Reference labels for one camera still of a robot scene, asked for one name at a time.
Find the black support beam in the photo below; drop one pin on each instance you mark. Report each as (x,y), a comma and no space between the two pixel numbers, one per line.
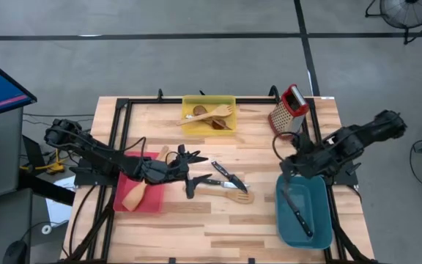
(46,188)

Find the black metal table frame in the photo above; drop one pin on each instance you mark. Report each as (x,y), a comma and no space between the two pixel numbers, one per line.
(148,100)

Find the yellow plastic bin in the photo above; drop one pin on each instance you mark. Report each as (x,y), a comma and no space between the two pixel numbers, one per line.
(192,129)

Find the all-black knife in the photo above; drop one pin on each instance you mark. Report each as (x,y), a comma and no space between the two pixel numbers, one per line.
(229,174)

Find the grey equipment cabinet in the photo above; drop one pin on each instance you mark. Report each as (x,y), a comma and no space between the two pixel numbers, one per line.
(2,154)

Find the black triangular stand panel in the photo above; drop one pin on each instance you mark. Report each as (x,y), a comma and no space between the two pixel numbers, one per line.
(31,154)

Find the wooden slotted spoon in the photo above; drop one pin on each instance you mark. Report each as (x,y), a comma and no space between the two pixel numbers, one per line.
(229,194)

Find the plain wooden spatula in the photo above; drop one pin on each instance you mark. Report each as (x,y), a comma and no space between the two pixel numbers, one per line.
(134,198)

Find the teal plastic bin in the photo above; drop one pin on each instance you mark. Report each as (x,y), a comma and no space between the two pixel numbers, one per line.
(317,212)

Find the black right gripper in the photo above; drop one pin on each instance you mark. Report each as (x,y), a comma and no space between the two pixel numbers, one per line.
(306,163)

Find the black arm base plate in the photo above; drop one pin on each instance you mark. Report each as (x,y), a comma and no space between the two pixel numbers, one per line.
(343,177)
(90,177)

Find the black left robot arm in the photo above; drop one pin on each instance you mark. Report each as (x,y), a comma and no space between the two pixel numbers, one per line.
(93,154)

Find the white paper sheet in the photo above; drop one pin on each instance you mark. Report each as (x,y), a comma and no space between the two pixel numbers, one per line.
(59,209)

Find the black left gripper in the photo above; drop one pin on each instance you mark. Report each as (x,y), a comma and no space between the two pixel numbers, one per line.
(159,171)

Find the steel box grater red trim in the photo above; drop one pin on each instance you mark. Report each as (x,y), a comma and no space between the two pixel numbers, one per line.
(288,113)

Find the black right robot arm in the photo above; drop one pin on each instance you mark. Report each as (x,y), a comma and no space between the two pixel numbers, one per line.
(361,139)

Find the pink plastic bin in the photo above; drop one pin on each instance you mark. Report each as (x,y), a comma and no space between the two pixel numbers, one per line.
(152,198)

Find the wooden spork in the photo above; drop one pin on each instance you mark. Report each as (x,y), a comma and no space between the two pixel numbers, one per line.
(203,116)

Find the black computer mouse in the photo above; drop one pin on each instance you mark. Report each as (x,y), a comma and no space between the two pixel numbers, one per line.
(15,253)

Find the yellow clamp tool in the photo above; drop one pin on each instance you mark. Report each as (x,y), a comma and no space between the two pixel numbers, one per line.
(51,166)

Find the white tape roll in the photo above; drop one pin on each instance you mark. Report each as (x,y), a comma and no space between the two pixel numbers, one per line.
(46,229)

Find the black floor fan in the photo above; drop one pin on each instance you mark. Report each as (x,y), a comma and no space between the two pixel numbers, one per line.
(409,12)

